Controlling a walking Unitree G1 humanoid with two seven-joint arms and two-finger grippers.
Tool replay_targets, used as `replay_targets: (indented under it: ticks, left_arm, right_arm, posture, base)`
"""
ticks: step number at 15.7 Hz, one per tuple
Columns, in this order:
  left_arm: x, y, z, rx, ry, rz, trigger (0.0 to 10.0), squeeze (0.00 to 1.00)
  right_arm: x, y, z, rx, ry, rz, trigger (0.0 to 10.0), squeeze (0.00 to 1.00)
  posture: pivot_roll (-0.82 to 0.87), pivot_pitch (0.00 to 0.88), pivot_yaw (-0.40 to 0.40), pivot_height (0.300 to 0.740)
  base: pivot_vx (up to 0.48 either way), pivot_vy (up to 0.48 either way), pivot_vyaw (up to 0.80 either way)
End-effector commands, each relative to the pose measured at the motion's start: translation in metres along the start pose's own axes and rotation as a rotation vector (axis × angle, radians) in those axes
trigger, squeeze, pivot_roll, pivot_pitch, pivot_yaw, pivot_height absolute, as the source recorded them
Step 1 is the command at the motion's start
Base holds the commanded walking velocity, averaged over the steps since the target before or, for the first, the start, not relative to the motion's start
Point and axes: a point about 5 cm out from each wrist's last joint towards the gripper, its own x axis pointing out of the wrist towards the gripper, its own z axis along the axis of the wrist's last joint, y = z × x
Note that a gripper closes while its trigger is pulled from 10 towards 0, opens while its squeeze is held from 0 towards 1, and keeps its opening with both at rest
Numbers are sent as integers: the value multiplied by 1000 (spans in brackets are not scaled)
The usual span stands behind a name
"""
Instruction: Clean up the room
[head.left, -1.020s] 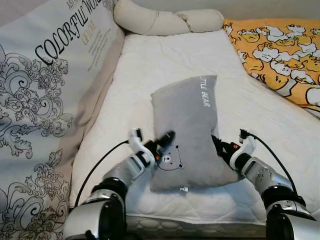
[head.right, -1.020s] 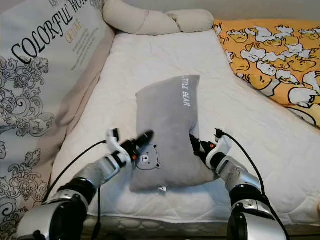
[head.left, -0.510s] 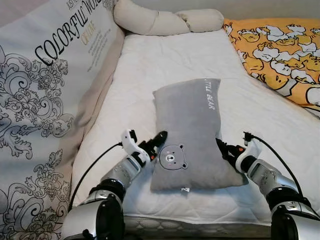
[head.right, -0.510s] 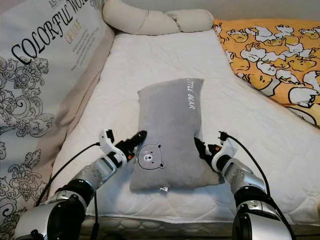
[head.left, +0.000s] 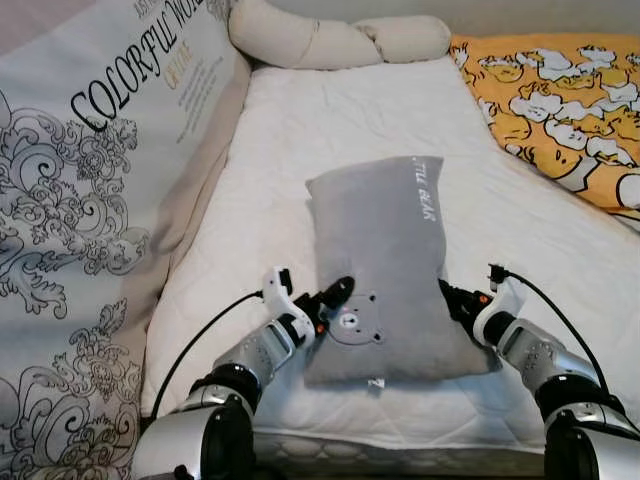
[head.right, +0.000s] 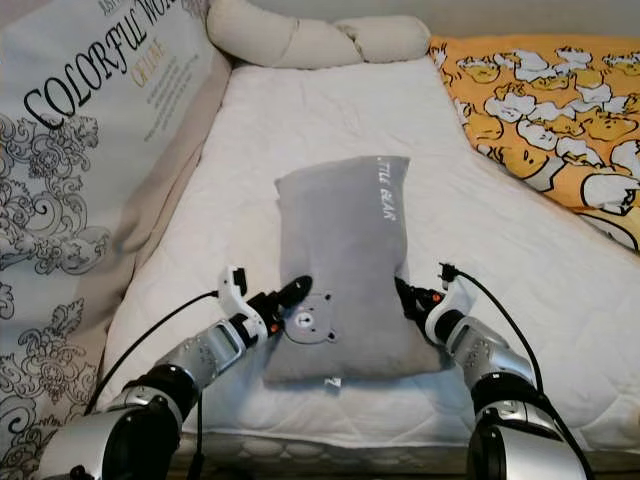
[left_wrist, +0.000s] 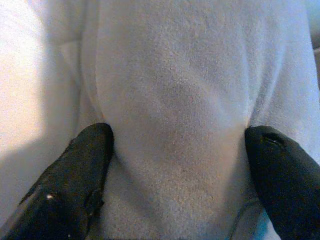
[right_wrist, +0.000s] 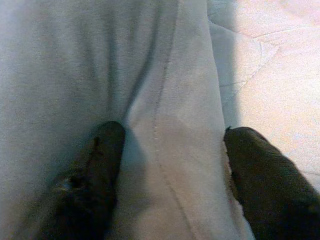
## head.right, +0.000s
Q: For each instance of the grey printed bed bumper cushion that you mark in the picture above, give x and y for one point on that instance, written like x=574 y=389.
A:
x=80 y=200

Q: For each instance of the grey plush bear pillow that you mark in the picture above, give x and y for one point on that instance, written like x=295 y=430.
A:
x=345 y=240

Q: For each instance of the yellow cartoon egg blanket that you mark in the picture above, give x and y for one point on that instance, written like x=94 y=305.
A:
x=540 y=110

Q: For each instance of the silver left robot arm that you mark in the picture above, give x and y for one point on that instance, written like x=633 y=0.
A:
x=120 y=440

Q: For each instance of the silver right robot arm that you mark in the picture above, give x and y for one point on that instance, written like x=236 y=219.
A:
x=520 y=440

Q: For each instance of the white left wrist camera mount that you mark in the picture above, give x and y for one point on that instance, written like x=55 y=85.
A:
x=230 y=302

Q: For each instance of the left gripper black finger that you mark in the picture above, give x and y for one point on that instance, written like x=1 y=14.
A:
x=294 y=292

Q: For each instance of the beige twisted bolster pillow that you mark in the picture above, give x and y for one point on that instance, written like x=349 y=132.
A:
x=310 y=38

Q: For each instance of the white quilted mattress pad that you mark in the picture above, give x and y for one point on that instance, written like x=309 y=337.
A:
x=260 y=120

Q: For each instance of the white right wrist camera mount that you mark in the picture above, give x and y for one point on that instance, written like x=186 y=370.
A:
x=448 y=312

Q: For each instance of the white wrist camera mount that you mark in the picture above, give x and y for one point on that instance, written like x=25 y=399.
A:
x=230 y=302
x=448 y=312

